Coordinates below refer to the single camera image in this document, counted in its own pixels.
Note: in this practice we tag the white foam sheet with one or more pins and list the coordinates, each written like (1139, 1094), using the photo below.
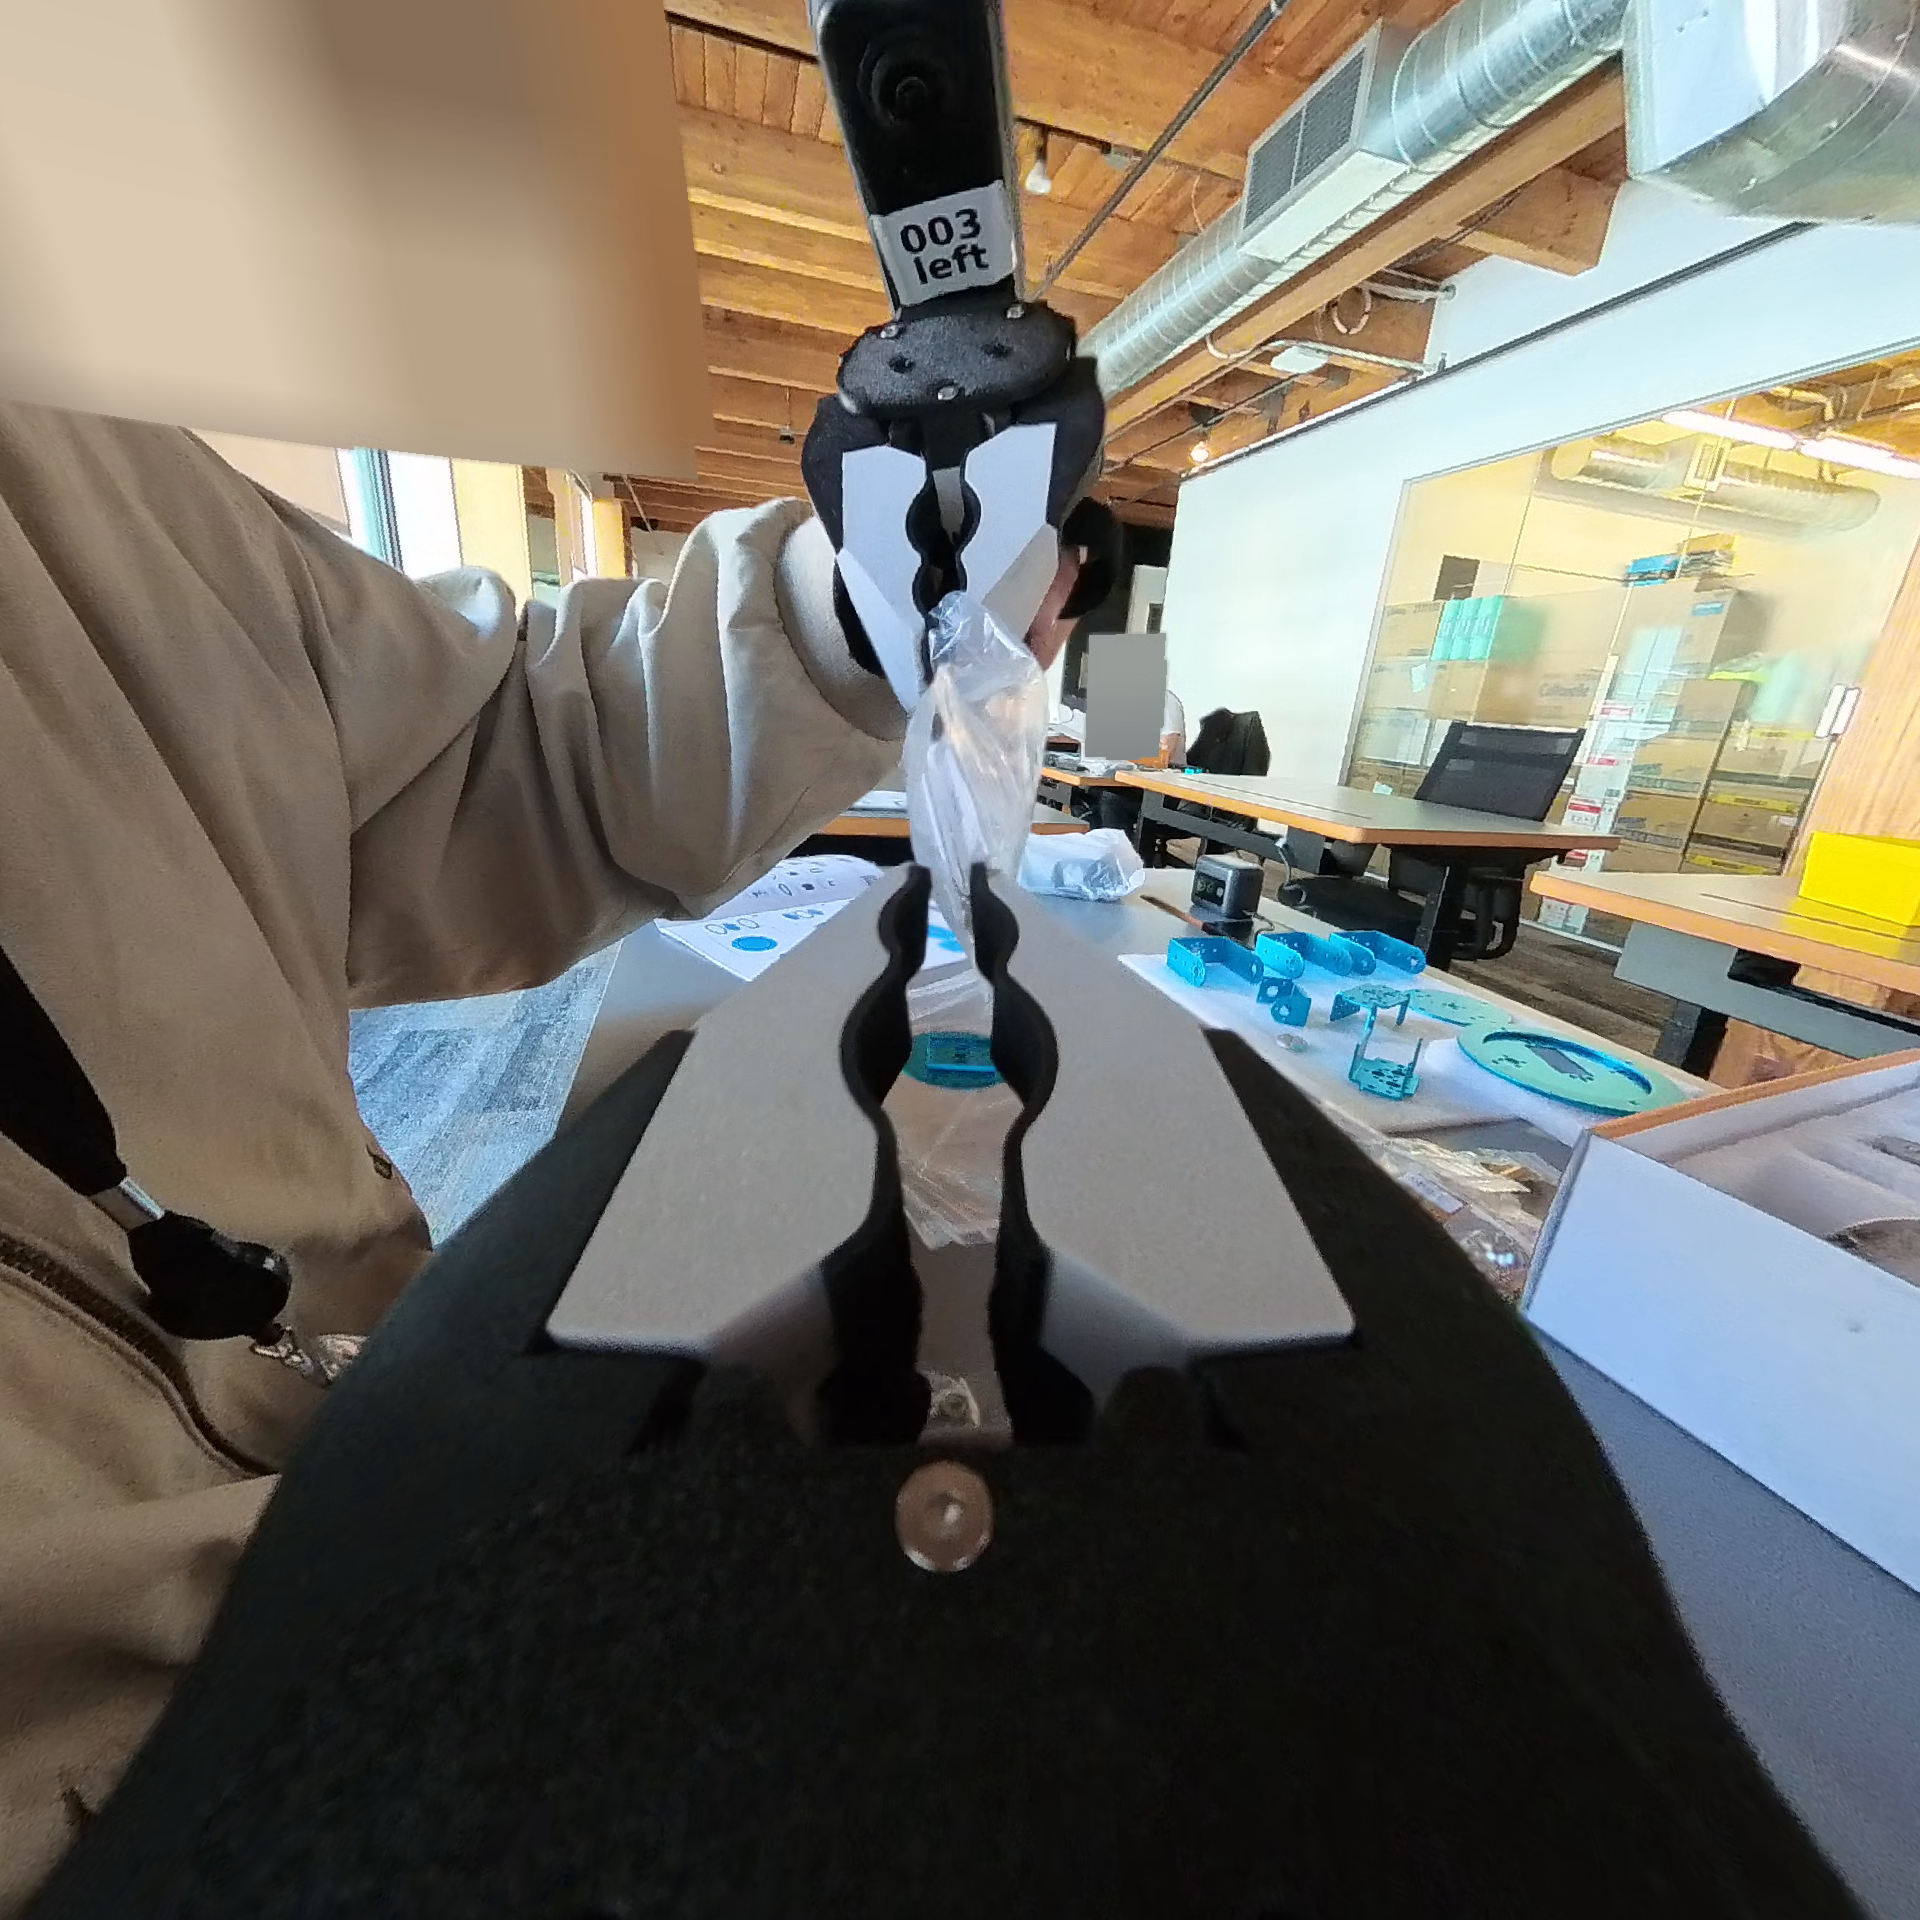
(1447, 1114)

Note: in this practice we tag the yellow bin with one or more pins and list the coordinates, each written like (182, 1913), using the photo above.
(1862, 878)

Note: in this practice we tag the grey office desk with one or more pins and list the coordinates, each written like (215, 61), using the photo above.
(1680, 902)
(1349, 809)
(960, 821)

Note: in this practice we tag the silver ventilation duct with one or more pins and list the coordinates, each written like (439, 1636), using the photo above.
(1499, 90)

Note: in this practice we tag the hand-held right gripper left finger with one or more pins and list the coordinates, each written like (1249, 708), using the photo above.
(721, 1184)

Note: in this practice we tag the grey label printer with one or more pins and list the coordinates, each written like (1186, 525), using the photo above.
(1227, 886)

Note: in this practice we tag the orange and white box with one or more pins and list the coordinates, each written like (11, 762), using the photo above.
(1723, 1319)

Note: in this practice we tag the plain blue round plate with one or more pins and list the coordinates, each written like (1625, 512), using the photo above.
(1453, 1001)

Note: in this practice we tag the clear bagged part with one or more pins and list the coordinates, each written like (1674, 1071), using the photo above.
(1874, 1242)

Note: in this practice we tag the assembly guide booklet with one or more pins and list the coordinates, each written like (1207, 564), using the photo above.
(779, 914)

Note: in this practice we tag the stack of labelled cartons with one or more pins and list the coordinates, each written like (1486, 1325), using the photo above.
(1651, 750)

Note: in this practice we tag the long blue U bracket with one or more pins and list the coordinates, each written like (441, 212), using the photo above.
(1207, 961)
(1313, 949)
(1389, 949)

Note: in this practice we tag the black office chair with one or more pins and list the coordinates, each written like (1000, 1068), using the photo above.
(1231, 744)
(1499, 765)

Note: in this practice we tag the person's left hand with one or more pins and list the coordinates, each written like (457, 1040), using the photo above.
(1061, 608)

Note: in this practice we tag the clear plastic bag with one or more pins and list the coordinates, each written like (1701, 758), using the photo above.
(944, 1156)

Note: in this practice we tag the glass partition wall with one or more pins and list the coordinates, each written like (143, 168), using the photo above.
(1499, 570)

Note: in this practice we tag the small labelled clear zip bag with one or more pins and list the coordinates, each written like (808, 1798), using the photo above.
(975, 720)

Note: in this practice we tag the zip bag of brass standoffs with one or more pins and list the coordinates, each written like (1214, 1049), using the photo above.
(1470, 1178)

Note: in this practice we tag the white plastic bag bundle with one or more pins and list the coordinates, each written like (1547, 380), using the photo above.
(1089, 862)

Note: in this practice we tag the small light blue bracket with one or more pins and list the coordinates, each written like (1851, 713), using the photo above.
(1282, 997)

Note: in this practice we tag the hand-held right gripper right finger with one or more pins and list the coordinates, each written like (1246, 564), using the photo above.
(1185, 1184)

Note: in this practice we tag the blue perforated round metal plate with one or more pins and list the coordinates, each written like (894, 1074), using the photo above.
(922, 1072)

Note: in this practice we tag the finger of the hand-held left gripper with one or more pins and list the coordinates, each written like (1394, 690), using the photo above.
(1019, 503)
(879, 525)

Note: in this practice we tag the wooden pillar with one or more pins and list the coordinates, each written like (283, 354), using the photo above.
(1881, 750)

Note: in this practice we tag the small dark blue bracket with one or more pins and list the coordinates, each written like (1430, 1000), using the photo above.
(1365, 1004)
(1389, 1068)

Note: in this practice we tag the person's left forearm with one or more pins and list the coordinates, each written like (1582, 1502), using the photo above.
(599, 720)

